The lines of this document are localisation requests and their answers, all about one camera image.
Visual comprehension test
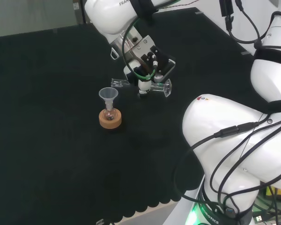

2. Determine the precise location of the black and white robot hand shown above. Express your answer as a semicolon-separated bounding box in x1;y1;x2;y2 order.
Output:
123;35;176;100

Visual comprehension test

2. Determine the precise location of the clear glass graduated cylinder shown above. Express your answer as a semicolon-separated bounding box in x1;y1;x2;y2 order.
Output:
111;78;173;98

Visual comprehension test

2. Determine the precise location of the clear round-bottom flask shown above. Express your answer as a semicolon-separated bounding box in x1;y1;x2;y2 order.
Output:
103;103;117;121

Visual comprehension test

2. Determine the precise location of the translucent plastic funnel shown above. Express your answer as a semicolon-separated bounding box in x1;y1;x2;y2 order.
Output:
98;87;119;110

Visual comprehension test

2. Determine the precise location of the black bench cloth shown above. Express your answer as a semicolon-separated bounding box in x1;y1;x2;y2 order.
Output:
0;7;256;223

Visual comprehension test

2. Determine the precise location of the green cable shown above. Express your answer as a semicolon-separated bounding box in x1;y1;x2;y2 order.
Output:
121;14;158;82

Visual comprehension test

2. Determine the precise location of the cork ring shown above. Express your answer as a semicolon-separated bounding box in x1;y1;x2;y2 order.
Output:
98;108;122;130

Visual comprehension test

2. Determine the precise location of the black cable with inline connector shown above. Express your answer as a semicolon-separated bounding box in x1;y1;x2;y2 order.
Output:
173;112;281;204

